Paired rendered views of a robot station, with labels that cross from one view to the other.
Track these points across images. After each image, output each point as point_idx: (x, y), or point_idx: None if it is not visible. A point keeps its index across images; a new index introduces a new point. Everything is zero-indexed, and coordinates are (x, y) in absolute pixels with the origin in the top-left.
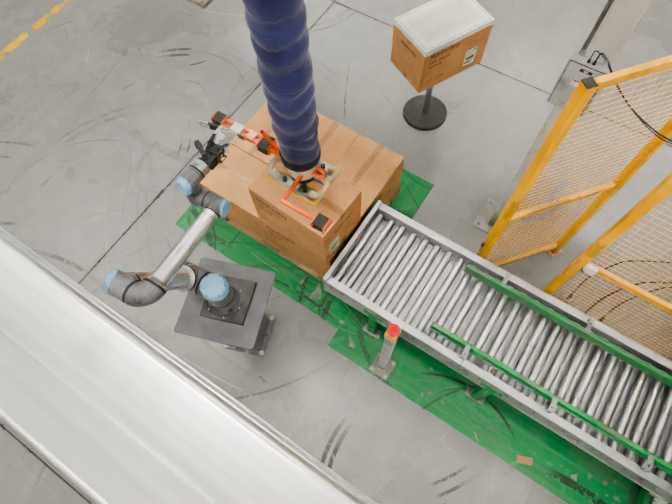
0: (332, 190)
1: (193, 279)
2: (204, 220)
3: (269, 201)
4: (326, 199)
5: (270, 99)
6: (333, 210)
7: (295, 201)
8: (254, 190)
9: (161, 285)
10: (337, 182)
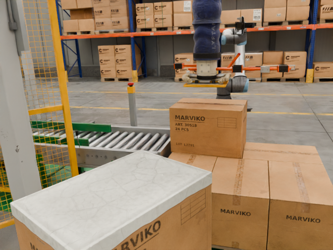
0: (189, 105)
1: (234, 76)
2: (225, 34)
3: (227, 99)
4: (191, 103)
5: None
6: (183, 102)
7: (210, 100)
8: (241, 99)
9: (223, 31)
10: (188, 107)
